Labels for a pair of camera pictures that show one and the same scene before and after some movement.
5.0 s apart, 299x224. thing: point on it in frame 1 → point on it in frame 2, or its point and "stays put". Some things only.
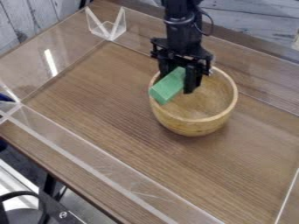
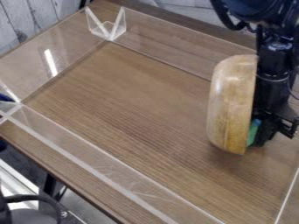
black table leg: [49, 185] stays put
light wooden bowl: [200, 113] → [231, 101]
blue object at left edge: [4, 97] stays put
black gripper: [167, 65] → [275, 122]
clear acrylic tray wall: [75, 104] stays put
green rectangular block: [169, 86] → [252, 132]
